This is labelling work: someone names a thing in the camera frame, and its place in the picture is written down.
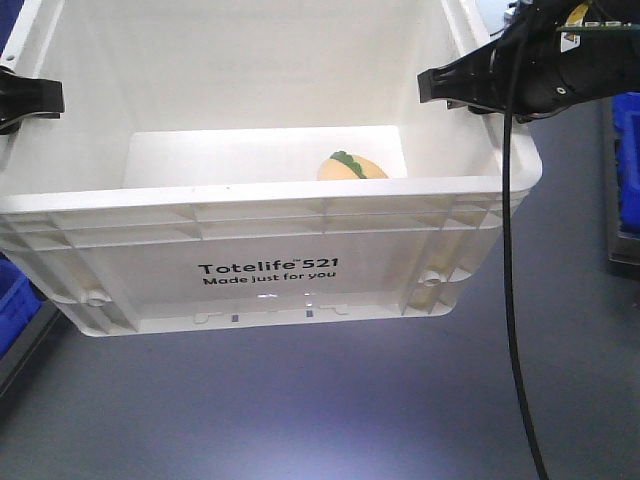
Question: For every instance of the yellow plush ball green leaf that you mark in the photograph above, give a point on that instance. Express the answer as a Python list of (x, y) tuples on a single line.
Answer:
[(342, 165)]

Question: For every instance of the green circuit board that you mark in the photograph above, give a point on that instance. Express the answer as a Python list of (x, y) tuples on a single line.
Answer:
[(607, 28)]

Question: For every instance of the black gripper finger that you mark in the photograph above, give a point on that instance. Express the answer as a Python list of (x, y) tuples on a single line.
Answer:
[(485, 81), (23, 98)]

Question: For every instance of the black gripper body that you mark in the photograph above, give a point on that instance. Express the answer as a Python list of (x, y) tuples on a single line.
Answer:
[(562, 70)]

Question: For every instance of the blue plastic bin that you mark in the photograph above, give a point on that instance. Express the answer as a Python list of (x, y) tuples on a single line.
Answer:
[(625, 109)]

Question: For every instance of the white plastic tote box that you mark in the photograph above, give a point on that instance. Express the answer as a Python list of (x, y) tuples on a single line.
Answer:
[(178, 190)]

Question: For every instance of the blue bin at left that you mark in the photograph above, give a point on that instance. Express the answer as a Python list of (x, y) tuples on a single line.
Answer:
[(19, 304)]

